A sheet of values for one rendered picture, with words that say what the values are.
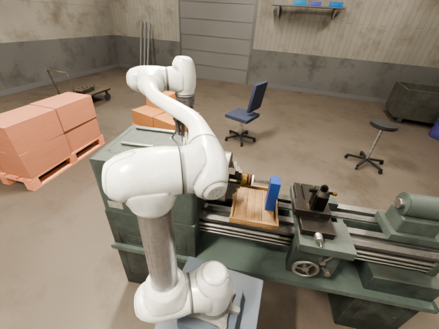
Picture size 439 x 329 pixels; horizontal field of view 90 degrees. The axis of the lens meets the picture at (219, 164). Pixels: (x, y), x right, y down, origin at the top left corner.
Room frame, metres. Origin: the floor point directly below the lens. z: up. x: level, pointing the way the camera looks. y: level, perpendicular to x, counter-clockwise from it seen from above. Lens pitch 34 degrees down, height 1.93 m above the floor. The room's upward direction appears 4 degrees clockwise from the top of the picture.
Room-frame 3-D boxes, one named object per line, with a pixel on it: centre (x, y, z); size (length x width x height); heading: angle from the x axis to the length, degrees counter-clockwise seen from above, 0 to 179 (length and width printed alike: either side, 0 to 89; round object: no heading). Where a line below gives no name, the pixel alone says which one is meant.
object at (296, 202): (0.97, -0.57, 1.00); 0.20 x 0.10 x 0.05; 82
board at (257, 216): (1.09, -0.26, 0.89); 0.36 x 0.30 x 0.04; 172
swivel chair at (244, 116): (3.75, -0.37, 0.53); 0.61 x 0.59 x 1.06; 76
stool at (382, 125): (3.20, -2.44, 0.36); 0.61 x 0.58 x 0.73; 75
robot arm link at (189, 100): (1.03, 0.18, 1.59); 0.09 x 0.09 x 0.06
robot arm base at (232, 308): (0.49, -0.03, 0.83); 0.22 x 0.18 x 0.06; 75
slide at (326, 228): (1.03, -0.61, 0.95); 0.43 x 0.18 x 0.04; 172
